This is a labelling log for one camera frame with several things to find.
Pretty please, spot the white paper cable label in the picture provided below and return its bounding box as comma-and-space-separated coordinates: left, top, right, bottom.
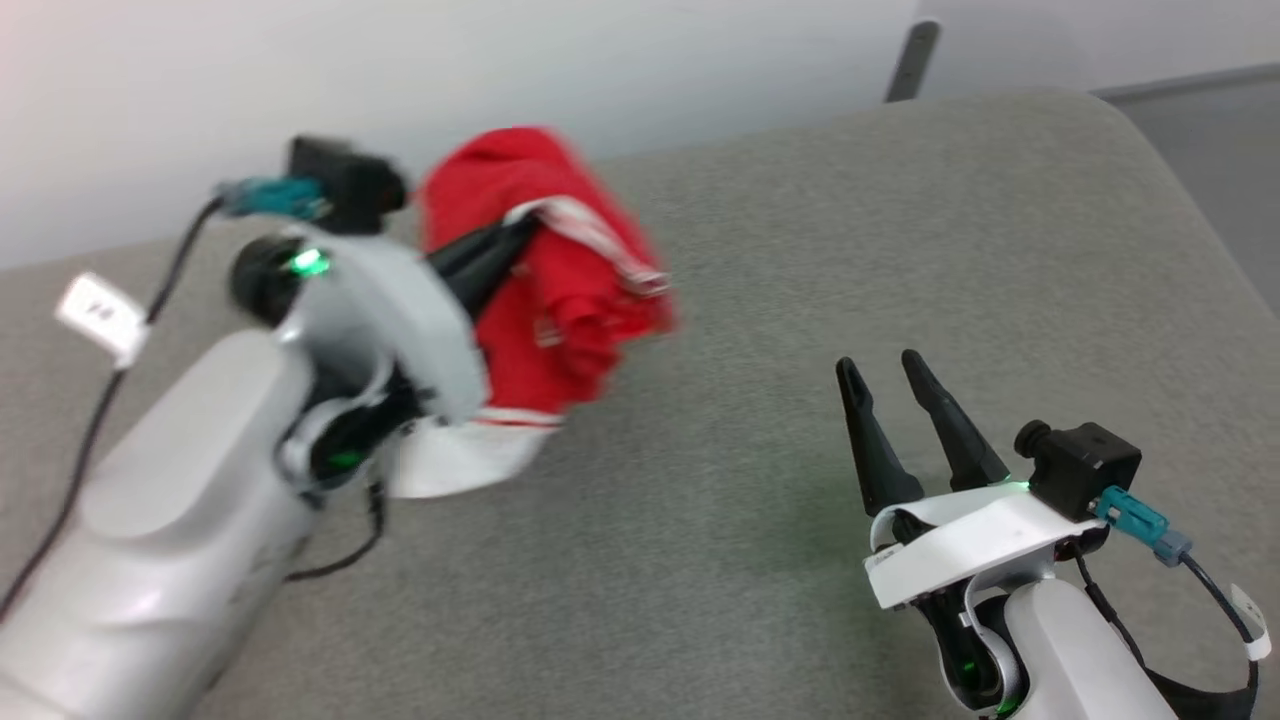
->
55, 272, 151, 369

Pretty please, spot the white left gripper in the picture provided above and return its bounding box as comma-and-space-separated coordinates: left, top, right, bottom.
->
228, 215, 543, 426

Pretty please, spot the dark grey metal bracket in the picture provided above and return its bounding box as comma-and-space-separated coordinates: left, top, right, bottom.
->
884, 20, 942, 104

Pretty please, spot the white cable tie tag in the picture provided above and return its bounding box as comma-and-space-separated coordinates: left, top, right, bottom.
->
1230, 583, 1273, 663

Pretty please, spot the thin black camera cable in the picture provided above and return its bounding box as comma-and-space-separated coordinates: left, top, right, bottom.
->
1072, 550, 1263, 720
0, 196, 227, 623

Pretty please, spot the red white garment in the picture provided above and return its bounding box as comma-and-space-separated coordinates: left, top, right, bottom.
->
385, 125, 681, 499

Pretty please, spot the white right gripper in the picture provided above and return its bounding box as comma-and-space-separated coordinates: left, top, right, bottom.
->
835, 349, 1111, 611

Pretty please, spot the teal cable connector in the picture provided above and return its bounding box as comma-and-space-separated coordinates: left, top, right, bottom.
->
218, 176, 331, 221
1094, 486, 1193, 567

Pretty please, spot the light grey wall panel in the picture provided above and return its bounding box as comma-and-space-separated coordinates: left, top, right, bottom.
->
915, 0, 1280, 96

